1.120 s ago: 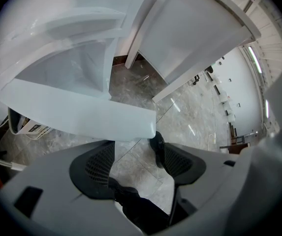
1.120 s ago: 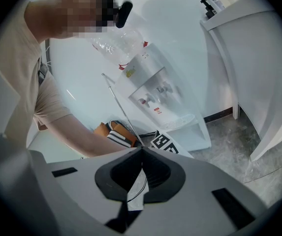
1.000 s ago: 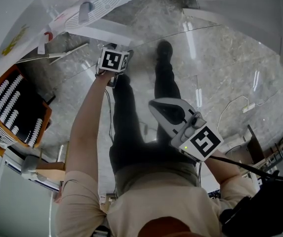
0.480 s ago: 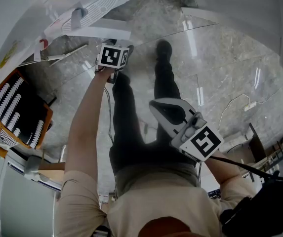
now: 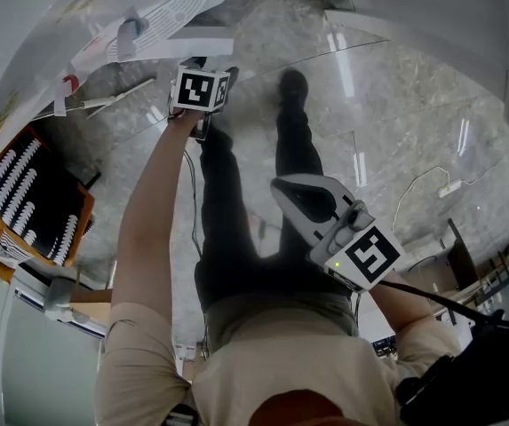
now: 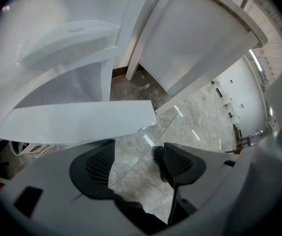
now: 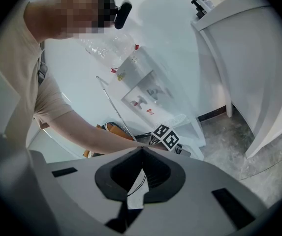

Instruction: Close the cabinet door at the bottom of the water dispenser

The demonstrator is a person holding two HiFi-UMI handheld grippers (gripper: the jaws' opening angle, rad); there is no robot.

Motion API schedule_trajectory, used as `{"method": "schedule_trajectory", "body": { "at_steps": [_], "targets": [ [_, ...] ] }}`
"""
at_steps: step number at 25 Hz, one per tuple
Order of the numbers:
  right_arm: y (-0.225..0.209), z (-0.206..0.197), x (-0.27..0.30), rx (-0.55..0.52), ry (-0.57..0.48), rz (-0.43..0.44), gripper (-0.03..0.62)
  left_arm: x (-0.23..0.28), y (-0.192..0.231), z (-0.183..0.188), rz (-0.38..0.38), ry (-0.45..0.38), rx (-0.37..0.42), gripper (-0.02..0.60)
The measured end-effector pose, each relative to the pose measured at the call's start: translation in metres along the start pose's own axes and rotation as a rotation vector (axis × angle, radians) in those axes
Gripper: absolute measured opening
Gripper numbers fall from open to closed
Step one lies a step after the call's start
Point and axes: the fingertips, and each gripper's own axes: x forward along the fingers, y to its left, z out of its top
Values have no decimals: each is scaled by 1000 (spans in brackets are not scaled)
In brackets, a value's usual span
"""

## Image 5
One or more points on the black metal hip box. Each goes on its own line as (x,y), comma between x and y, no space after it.
(480,371)

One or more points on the wooden side table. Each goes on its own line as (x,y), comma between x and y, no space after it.
(89,302)

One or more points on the person's black trousers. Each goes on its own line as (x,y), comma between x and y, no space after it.
(223,215)

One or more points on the person's left forearm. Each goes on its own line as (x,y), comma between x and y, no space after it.
(147,220)

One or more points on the white water dispenser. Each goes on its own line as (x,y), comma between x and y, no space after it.
(103,7)

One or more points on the thin striped cushion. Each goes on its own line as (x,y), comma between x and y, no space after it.
(12,249)

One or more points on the person's right black shoe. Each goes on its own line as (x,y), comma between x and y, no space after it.
(293,84)

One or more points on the black white wavy blanket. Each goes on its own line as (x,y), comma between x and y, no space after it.
(27,193)

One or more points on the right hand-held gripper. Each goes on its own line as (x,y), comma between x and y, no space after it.
(365,257)

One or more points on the person's beige shirt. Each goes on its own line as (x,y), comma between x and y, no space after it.
(289,357)

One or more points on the grey white floor appliance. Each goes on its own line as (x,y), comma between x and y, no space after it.
(61,300)

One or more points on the person's chin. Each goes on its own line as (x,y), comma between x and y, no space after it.
(300,408)

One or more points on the metal pole flat mop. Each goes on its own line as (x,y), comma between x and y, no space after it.
(98,103)

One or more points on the brown wooden board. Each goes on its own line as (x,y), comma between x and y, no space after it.
(463,255)

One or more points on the person's right forearm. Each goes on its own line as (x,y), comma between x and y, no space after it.
(396,300)

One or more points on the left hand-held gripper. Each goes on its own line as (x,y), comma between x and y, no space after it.
(198,89)

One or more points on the white framed glass door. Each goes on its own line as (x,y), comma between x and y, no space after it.
(50,371)

